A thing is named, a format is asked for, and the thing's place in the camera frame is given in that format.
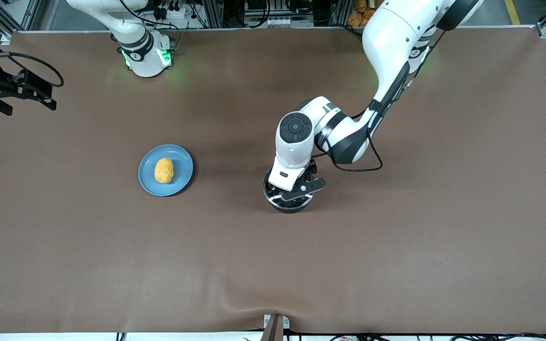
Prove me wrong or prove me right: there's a white power strip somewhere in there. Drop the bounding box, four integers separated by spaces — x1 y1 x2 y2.
248 17 303 28

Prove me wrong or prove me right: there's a bag of orange items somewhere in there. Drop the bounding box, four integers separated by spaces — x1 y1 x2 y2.
347 0 379 27

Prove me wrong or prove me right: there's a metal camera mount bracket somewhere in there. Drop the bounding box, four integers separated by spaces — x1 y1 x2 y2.
263 314 291 341

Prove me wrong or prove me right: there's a brown table cover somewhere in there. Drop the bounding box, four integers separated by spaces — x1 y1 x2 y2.
0 26 546 335

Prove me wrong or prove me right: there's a glass lid blue knob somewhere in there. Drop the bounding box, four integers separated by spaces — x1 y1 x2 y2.
264 170 313 209

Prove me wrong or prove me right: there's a yellow potato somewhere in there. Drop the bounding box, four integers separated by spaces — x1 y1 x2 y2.
154 157 174 184

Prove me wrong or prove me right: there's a black pot blue handle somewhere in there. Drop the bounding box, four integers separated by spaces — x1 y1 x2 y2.
263 166 315 214

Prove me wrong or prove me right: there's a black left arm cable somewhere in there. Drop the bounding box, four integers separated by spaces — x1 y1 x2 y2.
318 66 420 173

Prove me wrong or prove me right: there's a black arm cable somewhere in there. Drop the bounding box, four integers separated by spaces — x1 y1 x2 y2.
0 51 64 89
318 66 420 173

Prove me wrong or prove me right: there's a blue round plate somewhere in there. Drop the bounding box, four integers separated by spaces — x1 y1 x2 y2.
138 144 194 197

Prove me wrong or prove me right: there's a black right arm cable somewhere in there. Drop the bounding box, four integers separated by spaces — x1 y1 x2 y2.
0 51 64 89

